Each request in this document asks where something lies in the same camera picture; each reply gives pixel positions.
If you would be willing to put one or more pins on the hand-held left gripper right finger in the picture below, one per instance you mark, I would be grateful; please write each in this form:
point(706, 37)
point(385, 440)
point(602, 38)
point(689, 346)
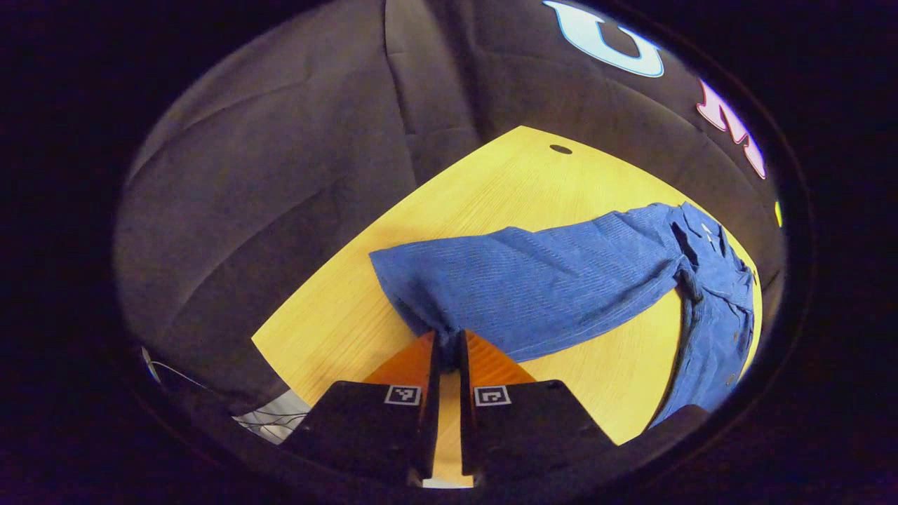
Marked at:
point(468, 421)

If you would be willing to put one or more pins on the black backdrop cloth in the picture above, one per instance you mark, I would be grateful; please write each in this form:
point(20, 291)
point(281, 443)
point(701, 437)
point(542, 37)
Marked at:
point(280, 175)

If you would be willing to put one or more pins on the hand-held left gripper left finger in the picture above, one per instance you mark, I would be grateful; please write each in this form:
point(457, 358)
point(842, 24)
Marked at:
point(431, 421)

